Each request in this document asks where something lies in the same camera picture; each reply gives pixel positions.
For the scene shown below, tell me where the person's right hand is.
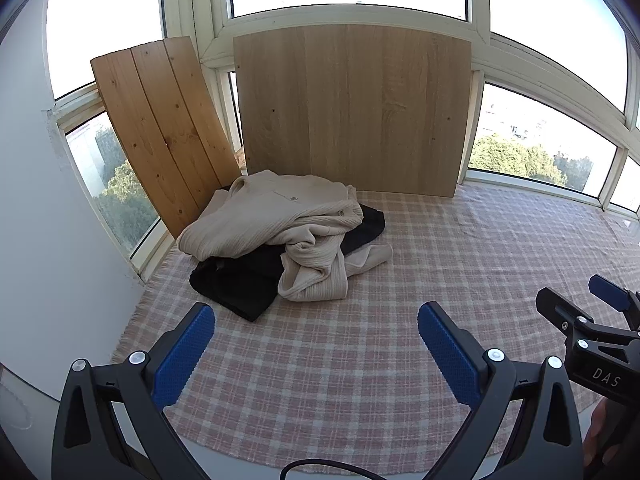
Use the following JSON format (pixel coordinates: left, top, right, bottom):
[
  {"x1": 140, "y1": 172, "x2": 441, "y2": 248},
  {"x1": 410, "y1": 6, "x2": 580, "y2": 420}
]
[{"x1": 585, "y1": 400, "x2": 608, "y2": 466}]

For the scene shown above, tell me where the black garment with yellow print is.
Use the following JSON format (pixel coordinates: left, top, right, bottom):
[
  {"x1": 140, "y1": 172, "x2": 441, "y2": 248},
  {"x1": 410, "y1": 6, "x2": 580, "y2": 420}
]
[{"x1": 189, "y1": 187, "x2": 386, "y2": 322}]

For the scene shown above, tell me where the pine plank board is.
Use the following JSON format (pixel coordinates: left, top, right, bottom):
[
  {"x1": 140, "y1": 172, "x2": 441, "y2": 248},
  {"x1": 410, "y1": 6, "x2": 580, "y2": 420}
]
[{"x1": 90, "y1": 36, "x2": 241, "y2": 241}]

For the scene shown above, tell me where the white window frame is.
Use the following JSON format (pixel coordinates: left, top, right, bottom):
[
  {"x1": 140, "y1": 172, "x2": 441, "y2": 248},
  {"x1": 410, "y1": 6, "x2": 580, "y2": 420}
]
[{"x1": 42, "y1": 0, "x2": 640, "y2": 281}]

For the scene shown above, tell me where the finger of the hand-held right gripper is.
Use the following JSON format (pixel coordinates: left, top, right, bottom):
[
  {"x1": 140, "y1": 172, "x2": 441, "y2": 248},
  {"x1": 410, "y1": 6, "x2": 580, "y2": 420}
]
[
  {"x1": 535, "y1": 287, "x2": 640, "y2": 366},
  {"x1": 588, "y1": 274, "x2": 640, "y2": 318}
]

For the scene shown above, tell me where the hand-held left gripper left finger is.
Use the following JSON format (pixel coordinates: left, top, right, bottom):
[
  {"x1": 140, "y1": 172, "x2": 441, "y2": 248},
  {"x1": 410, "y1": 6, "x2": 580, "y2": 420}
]
[{"x1": 51, "y1": 302, "x2": 216, "y2": 480}]

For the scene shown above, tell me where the cream ribbed knit cardigan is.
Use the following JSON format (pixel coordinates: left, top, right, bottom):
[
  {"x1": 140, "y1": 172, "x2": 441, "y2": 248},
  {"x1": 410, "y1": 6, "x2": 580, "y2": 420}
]
[{"x1": 177, "y1": 170, "x2": 393, "y2": 302}]

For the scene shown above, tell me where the black cable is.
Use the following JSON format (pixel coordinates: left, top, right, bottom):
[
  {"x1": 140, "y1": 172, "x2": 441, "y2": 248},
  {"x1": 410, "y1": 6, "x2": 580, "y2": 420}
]
[{"x1": 280, "y1": 459, "x2": 382, "y2": 480}]

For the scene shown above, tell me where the light wooden board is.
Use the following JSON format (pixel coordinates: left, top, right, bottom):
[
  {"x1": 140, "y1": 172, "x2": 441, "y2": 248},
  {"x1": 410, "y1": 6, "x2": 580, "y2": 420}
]
[{"x1": 233, "y1": 24, "x2": 473, "y2": 198}]

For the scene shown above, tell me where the pink plaid blanket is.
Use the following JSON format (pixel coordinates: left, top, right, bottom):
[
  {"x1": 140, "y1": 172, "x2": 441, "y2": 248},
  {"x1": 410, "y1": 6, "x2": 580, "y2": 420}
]
[{"x1": 111, "y1": 182, "x2": 640, "y2": 473}]

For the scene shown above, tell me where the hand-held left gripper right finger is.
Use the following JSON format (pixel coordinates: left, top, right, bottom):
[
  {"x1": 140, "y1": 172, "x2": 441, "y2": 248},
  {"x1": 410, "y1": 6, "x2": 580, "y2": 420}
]
[{"x1": 417, "y1": 301, "x2": 585, "y2": 480}]

